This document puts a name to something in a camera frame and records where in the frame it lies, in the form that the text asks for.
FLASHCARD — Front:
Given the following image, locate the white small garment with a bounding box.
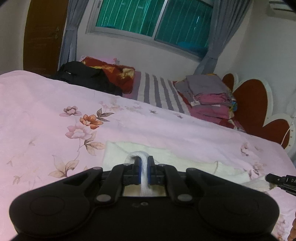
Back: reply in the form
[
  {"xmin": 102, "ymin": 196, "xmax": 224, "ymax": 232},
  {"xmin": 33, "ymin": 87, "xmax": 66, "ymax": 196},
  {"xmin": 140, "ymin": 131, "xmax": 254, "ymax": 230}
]
[{"xmin": 102, "ymin": 142, "xmax": 275, "ymax": 197}]

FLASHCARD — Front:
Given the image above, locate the stack of folded clothes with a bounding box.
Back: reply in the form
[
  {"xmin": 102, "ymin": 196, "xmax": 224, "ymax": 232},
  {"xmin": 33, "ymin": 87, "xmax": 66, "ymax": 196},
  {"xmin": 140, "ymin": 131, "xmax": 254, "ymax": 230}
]
[{"xmin": 173, "ymin": 74, "xmax": 245, "ymax": 132}]

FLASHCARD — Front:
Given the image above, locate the red white headboard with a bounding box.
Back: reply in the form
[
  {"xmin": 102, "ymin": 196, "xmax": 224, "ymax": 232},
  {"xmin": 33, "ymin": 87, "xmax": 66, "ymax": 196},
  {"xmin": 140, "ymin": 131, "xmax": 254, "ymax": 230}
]
[{"xmin": 222, "ymin": 73, "xmax": 295, "ymax": 153}]

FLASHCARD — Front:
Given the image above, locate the pink floral bed sheet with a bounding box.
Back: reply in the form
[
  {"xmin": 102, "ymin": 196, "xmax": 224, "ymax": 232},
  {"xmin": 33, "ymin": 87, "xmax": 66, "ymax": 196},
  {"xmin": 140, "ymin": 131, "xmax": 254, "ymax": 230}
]
[{"xmin": 1, "ymin": 71, "xmax": 295, "ymax": 240}]

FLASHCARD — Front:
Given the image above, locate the grey striped pillow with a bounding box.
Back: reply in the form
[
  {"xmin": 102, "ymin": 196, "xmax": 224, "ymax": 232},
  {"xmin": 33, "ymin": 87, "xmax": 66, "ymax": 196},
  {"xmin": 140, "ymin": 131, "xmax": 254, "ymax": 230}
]
[{"xmin": 123, "ymin": 71, "xmax": 190, "ymax": 115}]

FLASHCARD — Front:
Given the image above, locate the red floral blanket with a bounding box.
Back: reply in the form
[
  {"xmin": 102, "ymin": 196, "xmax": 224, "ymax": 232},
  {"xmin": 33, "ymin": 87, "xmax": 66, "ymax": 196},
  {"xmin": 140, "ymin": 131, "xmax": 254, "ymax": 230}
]
[{"xmin": 79, "ymin": 56, "xmax": 135, "ymax": 94}]

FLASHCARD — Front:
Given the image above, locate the black bag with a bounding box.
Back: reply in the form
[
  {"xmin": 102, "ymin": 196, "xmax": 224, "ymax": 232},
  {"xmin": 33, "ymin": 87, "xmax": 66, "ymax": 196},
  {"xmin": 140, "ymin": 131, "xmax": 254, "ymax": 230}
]
[{"xmin": 51, "ymin": 61, "xmax": 122, "ymax": 96}]

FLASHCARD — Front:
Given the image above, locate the green glass window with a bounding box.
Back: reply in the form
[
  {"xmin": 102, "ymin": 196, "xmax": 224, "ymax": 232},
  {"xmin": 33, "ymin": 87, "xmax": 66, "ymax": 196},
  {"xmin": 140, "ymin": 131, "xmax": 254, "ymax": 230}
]
[{"xmin": 87, "ymin": 0, "xmax": 214, "ymax": 59}]

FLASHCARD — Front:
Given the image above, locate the brown wooden door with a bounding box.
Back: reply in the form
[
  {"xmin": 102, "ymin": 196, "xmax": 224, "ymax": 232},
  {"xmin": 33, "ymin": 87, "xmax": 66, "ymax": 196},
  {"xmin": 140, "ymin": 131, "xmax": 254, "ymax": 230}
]
[{"xmin": 23, "ymin": 0, "xmax": 68, "ymax": 77}]

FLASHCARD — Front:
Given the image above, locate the grey right curtain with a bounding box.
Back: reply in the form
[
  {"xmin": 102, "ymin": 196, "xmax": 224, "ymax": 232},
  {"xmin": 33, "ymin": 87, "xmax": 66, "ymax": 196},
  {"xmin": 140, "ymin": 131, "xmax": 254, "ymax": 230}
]
[{"xmin": 194, "ymin": 0, "xmax": 251, "ymax": 74}]

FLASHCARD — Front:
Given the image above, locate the grey curtain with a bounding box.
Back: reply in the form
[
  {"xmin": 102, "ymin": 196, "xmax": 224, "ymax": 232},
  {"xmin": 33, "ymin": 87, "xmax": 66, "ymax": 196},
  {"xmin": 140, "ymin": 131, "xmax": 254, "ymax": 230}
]
[
  {"xmin": 194, "ymin": 0, "xmax": 251, "ymax": 74},
  {"xmin": 58, "ymin": 0, "xmax": 89, "ymax": 68}
]

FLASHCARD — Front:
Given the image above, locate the grey left curtain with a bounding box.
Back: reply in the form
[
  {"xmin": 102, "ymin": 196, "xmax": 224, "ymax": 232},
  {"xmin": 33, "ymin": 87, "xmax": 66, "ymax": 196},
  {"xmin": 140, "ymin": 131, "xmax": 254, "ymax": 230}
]
[{"xmin": 58, "ymin": 0, "xmax": 89, "ymax": 68}]

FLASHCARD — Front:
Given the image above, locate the white cable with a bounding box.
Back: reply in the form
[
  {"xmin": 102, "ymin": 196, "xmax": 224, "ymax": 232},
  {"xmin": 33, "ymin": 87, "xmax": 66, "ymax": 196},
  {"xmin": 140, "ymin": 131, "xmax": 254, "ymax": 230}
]
[{"xmin": 280, "ymin": 123, "xmax": 293, "ymax": 147}]

